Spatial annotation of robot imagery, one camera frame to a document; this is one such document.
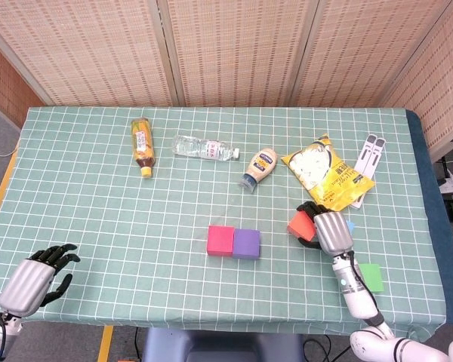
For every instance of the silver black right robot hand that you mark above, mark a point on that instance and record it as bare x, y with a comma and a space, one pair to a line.
334, 232

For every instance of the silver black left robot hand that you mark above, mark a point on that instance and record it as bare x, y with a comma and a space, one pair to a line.
26, 281

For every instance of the blue foam block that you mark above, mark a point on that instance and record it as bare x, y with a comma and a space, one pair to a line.
350, 226

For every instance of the orange foam block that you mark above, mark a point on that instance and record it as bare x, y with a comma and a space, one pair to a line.
301, 226

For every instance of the green foam block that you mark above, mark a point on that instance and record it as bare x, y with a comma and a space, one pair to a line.
371, 278

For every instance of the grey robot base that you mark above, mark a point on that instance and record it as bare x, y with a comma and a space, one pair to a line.
219, 345

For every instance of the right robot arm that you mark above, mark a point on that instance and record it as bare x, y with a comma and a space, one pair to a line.
356, 301

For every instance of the yellow snack bag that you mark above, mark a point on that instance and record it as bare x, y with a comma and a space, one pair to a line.
330, 177

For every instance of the white card package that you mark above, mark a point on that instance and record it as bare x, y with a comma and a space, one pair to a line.
370, 156

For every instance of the purple foam block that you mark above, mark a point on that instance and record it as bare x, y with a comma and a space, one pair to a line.
246, 244

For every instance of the mayonnaise squeeze bottle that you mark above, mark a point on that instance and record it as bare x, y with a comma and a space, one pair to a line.
262, 164

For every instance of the pink foam block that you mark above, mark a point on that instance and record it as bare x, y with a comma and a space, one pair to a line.
220, 241

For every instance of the blue table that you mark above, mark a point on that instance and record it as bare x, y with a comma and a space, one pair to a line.
426, 158

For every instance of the green checkered tablecloth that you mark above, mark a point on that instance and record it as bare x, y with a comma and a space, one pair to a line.
136, 226

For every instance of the clear water bottle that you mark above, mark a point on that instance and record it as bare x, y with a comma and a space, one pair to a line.
204, 148

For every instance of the yellow tea bottle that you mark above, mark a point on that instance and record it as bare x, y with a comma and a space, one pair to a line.
143, 145

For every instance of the bamboo folding screen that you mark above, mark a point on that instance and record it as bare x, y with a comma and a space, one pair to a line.
241, 49

